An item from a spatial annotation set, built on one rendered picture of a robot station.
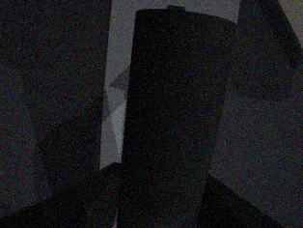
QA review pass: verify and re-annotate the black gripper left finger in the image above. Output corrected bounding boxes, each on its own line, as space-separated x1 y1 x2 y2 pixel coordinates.
0 163 121 228

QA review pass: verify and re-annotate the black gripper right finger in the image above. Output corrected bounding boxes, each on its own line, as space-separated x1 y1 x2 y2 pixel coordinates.
197 175 287 228

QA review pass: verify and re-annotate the dark grey flat mat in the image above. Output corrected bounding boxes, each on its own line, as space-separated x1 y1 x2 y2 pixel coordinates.
0 0 303 228

